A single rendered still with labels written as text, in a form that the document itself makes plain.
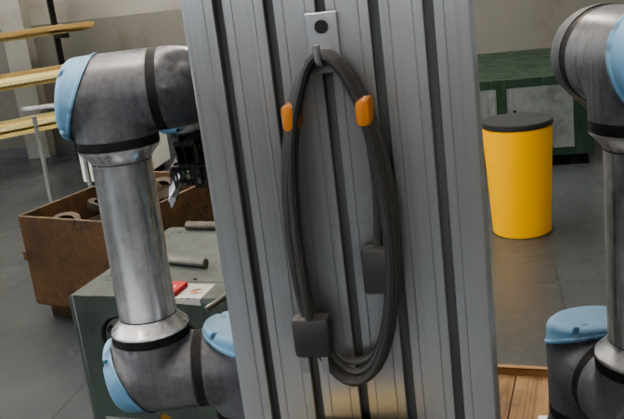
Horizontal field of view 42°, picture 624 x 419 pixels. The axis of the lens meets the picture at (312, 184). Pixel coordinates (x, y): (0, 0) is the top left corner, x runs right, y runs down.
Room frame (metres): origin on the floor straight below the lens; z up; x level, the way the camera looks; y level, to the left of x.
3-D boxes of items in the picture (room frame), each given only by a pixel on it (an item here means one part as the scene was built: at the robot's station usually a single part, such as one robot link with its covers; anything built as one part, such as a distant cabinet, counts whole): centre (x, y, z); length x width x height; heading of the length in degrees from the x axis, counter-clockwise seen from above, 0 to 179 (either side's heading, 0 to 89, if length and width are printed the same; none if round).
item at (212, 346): (1.13, 0.14, 1.33); 0.13 x 0.12 x 0.14; 88
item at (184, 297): (1.63, 0.31, 1.23); 0.13 x 0.08 x 0.06; 69
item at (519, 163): (5.24, -1.39, 0.38); 0.47 x 0.47 x 0.77
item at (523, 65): (7.79, -1.65, 0.40); 2.00 x 1.90 x 0.79; 77
